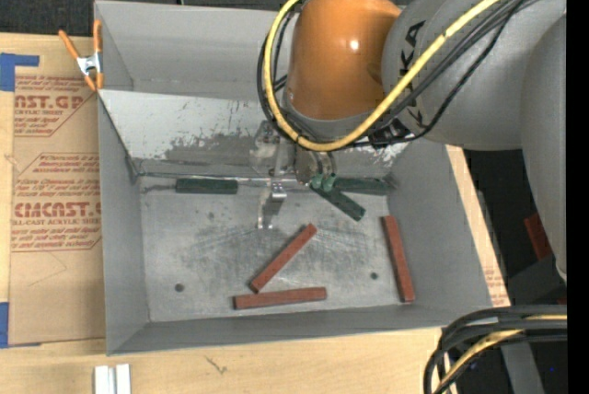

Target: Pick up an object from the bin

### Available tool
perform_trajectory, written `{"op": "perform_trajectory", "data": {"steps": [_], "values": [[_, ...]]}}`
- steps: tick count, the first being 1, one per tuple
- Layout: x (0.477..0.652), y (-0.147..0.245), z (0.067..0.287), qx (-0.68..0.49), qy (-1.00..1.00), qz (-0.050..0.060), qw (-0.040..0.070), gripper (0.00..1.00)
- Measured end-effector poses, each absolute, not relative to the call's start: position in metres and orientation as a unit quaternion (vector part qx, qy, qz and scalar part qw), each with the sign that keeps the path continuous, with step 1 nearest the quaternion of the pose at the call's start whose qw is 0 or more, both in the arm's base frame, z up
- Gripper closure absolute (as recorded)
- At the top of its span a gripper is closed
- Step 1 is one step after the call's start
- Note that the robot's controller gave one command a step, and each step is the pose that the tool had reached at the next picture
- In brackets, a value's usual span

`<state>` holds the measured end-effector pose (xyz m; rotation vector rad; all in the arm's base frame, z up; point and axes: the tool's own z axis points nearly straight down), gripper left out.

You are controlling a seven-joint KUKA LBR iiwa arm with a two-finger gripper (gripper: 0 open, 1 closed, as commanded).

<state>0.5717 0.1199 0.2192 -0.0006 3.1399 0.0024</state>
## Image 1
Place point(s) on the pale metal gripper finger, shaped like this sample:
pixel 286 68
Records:
pixel 272 148
pixel 275 201

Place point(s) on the dark green flat block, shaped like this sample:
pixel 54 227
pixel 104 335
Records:
pixel 368 186
pixel 207 186
pixel 347 205

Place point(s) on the red-brown flat block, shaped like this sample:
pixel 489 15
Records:
pixel 280 297
pixel 398 258
pixel 283 258

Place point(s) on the brown cardboard board, red print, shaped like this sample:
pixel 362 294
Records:
pixel 55 281

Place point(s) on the grey metal bin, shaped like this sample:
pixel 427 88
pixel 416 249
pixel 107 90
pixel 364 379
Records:
pixel 221 254

